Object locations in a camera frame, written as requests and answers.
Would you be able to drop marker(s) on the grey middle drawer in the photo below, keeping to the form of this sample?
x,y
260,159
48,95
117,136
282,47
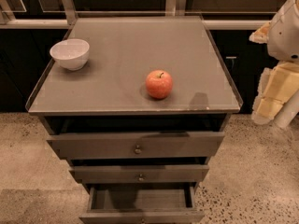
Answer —
x,y
139,173

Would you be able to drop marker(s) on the grey drawer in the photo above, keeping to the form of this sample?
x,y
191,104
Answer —
x,y
139,173
148,203
91,146

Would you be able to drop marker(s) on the grey bottom drawer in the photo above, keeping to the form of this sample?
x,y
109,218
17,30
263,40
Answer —
x,y
148,203

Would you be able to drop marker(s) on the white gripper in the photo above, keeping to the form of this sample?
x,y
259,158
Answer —
x,y
285,36

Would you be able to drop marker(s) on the white pipe post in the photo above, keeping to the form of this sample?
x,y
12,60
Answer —
x,y
288,112

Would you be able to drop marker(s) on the metal railing with glass panels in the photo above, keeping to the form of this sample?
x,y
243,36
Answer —
x,y
60,14

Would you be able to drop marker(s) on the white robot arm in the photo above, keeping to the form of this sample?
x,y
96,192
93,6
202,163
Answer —
x,y
283,39

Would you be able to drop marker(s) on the grey drawer cabinet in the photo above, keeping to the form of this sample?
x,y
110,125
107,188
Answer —
x,y
108,95

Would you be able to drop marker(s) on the red apple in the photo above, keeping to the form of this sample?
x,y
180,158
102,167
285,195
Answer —
x,y
159,84

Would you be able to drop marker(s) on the dark background cabinet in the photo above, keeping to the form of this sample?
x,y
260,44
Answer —
x,y
245,61

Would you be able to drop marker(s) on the grey top drawer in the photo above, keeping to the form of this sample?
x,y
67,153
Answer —
x,y
91,146

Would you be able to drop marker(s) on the white ceramic bowl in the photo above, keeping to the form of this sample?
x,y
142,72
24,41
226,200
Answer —
x,y
71,54

